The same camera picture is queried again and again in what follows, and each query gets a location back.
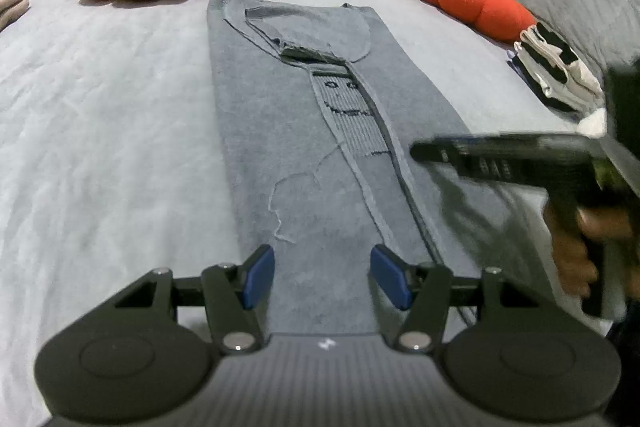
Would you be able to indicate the black and white folded garment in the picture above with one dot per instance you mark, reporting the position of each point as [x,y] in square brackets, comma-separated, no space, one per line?
[555,67]

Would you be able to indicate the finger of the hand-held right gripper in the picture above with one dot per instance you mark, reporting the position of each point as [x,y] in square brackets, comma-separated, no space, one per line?
[500,157]

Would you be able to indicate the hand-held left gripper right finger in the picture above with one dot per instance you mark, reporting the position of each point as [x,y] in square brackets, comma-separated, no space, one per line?
[390,277]

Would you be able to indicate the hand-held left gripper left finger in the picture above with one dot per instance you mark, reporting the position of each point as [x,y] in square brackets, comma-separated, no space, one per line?
[259,277]

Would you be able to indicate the white fluffy cloth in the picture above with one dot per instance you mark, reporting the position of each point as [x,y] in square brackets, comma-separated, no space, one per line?
[592,124]

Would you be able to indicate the person's right hand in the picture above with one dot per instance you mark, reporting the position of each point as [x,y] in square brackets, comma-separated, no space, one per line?
[570,252]

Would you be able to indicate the grey bed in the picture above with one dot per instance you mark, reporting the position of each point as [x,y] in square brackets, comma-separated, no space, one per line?
[110,132]

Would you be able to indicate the grey knit sweater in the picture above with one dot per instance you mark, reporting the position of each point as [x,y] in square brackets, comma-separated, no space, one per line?
[280,132]

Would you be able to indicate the folded pink garment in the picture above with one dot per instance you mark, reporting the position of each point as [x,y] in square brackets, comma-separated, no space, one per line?
[12,2]

